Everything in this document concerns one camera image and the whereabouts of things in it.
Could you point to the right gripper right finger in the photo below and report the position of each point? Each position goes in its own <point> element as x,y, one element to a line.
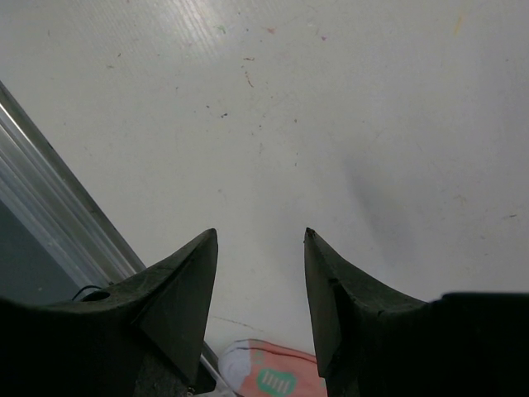
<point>372,340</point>

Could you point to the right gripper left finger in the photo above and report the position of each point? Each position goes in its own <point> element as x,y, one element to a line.
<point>141,337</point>

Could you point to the pink patterned sock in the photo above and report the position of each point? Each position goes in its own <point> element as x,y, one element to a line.
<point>252,367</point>

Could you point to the aluminium table frame rail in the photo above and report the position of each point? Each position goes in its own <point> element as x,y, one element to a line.
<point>67,228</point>

